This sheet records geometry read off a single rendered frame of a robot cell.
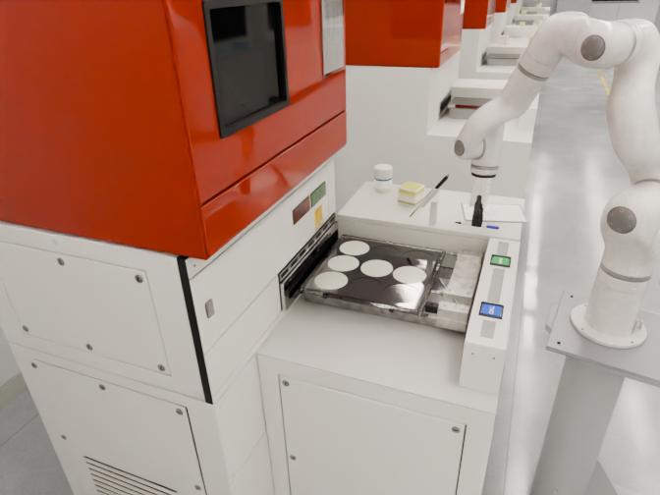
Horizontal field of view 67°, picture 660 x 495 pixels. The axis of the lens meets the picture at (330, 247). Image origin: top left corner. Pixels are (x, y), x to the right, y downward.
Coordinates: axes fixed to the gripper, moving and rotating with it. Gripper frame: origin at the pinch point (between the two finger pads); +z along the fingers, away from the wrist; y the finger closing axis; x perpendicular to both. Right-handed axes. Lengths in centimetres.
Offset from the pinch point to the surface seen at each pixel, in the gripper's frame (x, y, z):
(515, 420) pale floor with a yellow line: 25, -27, 97
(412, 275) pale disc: -15.1, 23.5, 12.5
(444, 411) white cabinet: 2, 62, 28
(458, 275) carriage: -2.4, 15.7, 13.6
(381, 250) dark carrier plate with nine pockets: -28.5, 11.6, 11.3
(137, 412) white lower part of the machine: -75, 81, 39
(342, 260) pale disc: -38.7, 22.0, 12.3
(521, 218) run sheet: 13.3, -12.3, 1.7
